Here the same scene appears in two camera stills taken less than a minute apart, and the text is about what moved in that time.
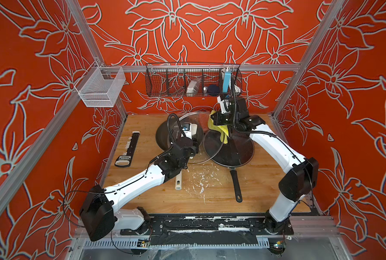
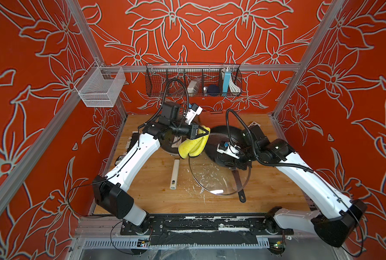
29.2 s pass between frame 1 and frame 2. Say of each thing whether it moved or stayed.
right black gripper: moved
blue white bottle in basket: stayed
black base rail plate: stayed
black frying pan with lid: stayed
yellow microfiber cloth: moved
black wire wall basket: stayed
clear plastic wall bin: stayed
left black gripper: moved
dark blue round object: stayed
